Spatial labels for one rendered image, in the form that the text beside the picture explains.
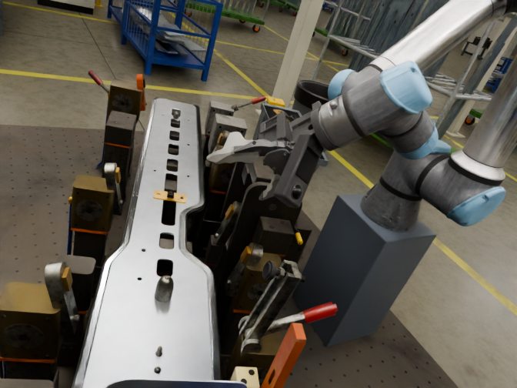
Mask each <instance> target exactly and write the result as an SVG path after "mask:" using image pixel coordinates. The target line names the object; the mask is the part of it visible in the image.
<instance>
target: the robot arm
mask: <svg viewBox="0 0 517 388"><path fill-rule="evenodd" d="M510 12H517V0H450V1H449V2H447V3H446V4H445V5H443V6H442V7H441V8H440V9H439V10H438V11H436V12H435V13H434V14H432V15H431V16H430V17H428V18H427V19H426V20H425V21H424V22H422V23H421V24H420V25H418V26H417V27H416V28H414V29H413V30H412V31H410V33H409V34H407V35H406V36H404V37H403V38H402V39H400V40H399V41H398V42H396V43H395V44H394V45H393V46H392V47H391V48H389V49H388V50H386V51H385V52H384V53H382V54H381V55H380V56H379V57H378V58H376V59H375V60H374V61H373V62H371V63H370V64H369V65H367V66H366V67H364V69H363V70H361V71H360V72H357V71H355V70H351V69H346V70H342V71H340V72H339V73H337V74H336V75H335V76H334V78H333V79H332V80H331V82H330V84H329V89H328V97H329V102H327V103H325V104H324V105H322V104H321V102H320V101H317V102H316V103H314V104H312V111H311V112H309V113H307V114H305V115H303V116H301V117H299V118H296V116H295V115H287V114H286V113H285V112H284V111H283V112H280V113H279V114H278V115H275V116H273V117H272V118H270V119H268V120H266V121H265V122H263V123H261V124H260V133H259V134H258V140H245V139H244V138H243V136H242V134H241V133H240V132H231V133H230V134H229V135H228V138H227V140H226V142H225V145H224V147H223V149H220V150H218V151H216V152H213V153H212V154H210V155H209V156H207V161H209V162H212V163H215V164H216V165H219V164H221V163H225V162H227V163H233V162H245V163H252V162H254V161H255V160H256V159H257V158H258V157H259V156H265V158H264V159H263V165H264V166H269V167H270V168H271V169H272V170H273V172H272V181H271V183H270V184H269V185H267V189H266V190H265V191H264V192H262V194H261V195H260V196H259V200H264V199H268V198H271V197H273V196H275V197H276V198H277V199H279V200H280V201H282V202H283V203H285V204H286V205H287V206H288V207H292V208H298V207H300V205H301V202H302V199H303V197H304V195H305V192H306V190H307V188H308V186H309V183H310V181H311V178H312V176H313V173H314V171H315V168H316V166H317V164H318V162H319V159H320V157H321V155H322V152H323V150H324V148H325V149H327V150H328V151H332V150H334V149H337V148H338V147H340V148H342V147H344V146H346V145H348V144H351V143H353V142H355V141H357V140H359V139H362V138H364V137H366V136H367V135H370V134H372V133H374V134H375V135H377V136H378V137H379V138H380V139H382V140H384V141H385V142H387V143H388V144H389V145H390V146H392V148H393V149H394V152H393V153H392V156H391V158H390V160H389V162H388V164H387V166H386V167H385V170H384V172H383V174H382V176H381V178H380V180H379V181H378V182H377V183H376V184H375V185H374V186H373V187H372V188H371V189H370V190H369V191H368V192H367V193H366V194H365V195H364V196H363V198H362V201H361V202H360V207H361V209H362V211H363V212H364V213H365V214H366V215H367V216H368V217H369V218H370V219H371V220H372V221H373V222H375V223H377V224H379V225H380V226H382V227H385V228H386V229H390V230H393V231H396V232H409V231H411V230H412V229H413V228H414V226H415V224H416V223H417V219H418V214H419V207H420V202H421V200H422V199H424V200H425V201H427V202H428V203H430V204H431V205H432V206H434V207H435V208H437V210H439V211H440V212H442V213H443V214H444V215H446V217H447V218H448V219H451V220H453V221H454V222H456V223H457V224H459V225H460V226H471V225H474V224H476V223H477V222H480V221H481V220H483V219H484V218H485V217H486V216H488V215H489V214H490V213H492V212H493V211H494V210H495V209H496V208H497V207H498V206H499V205H500V203H501V202H502V200H503V199H504V198H505V194H506V191H505V190H504V188H503V187H501V186H500V185H501V183H502V181H503V180H504V178H505V173H504V171H503V168H502V167H503V166H504V164H505V162H506V161H507V159H508V157H509V156H510V155H511V153H512V151H513V150H514V148H515V147H516V145H517V55H516V57H515V58H514V60H513V62H512V64H511V65H510V67H509V69H508V71H507V73H506V74H505V76H504V78H503V80H502V81H501V83H500V85H499V87H498V88H497V90H496V91H495V94H494V96H493V97H492V99H491V100H490V102H489V104H488V105H487V107H486V109H485V111H484V112H483V114H482V116H481V118H480V120H479V121H478V123H477V125H476V127H475V128H474V130H473V132H472V134H471V135H470V137H469V139H468V141H467V143H466V144H465V146H464V148H463V149H462V150H459V151H456V152H453V153H452V154H451V155H449V153H450V152H451V151H450V150H451V146H450V145H449V144H447V143H445V142H443V141H441V140H438V137H439V135H438V132H437V129H436V127H435V123H434V121H433V120H432V119H431V118H430V117H429V115H428V113H427V112H426V111H425V109H426V108H428V107H429V106H430V105H431V104H432V95H431V92H430V91H429V87H428V85H427V83H426V81H425V79H424V77H423V75H422V73H423V72H424V71H425V70H426V69H427V68H429V67H430V66H431V65H433V64H434V63H435V62H437V61H438V60H439V59H440V58H441V57H442V56H444V55H445V54H446V53H448V52H449V51H451V50H452V49H453V48H454V47H456V46H457V45H458V44H459V43H460V42H462V41H463V40H464V39H465V38H467V37H468V36H469V35H471V34H472V33H473V32H474V31H475V30H477V29H478V28H479V27H481V26H482V25H483V24H485V23H486V22H494V21H496V20H498V19H499V18H501V17H502V16H503V15H504V14H507V13H510ZM293 116H294V117H295V119H294V118H293ZM273 119H274V120H273ZM287 119H288V120H289V121H290V122H289V121H288V120H287ZM272 120H273V121H272ZM266 123H267V124H266ZM322 145H323V146H324V148H323V147H322Z"/></svg>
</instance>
